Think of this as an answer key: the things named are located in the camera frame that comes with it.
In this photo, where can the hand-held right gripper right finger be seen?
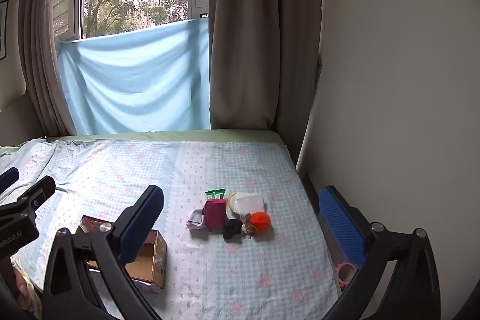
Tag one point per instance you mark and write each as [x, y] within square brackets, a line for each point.
[341, 222]

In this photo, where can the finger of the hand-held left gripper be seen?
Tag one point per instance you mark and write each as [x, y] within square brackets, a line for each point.
[35, 192]
[9, 178]

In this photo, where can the light blue hanging cloth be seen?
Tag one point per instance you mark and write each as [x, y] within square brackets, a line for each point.
[131, 80]

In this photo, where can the magenta fabric pouch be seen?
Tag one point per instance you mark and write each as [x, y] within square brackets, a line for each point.
[214, 211]

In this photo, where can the grey cleaning cloth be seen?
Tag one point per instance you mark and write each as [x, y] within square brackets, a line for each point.
[195, 220]

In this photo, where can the framed wall picture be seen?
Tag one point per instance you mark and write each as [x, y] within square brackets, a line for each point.
[3, 31]

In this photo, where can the green mattress cover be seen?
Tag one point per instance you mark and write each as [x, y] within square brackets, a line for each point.
[225, 134]

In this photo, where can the black scrunchie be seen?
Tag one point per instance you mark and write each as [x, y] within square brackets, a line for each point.
[232, 228]

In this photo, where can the green snack packet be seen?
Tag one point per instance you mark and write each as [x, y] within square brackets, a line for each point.
[215, 193]

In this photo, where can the yellow rimmed round pad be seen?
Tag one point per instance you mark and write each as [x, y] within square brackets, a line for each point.
[231, 203]

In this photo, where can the beige curtain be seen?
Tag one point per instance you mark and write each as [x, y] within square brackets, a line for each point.
[37, 42]
[243, 24]

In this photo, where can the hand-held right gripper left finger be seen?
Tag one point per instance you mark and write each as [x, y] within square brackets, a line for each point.
[144, 218]

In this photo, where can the white paper towel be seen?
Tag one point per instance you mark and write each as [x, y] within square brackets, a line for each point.
[251, 203]

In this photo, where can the cardboard box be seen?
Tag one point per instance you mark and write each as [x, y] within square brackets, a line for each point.
[150, 256]

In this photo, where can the person's left hand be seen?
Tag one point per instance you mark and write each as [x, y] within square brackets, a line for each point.
[20, 286]

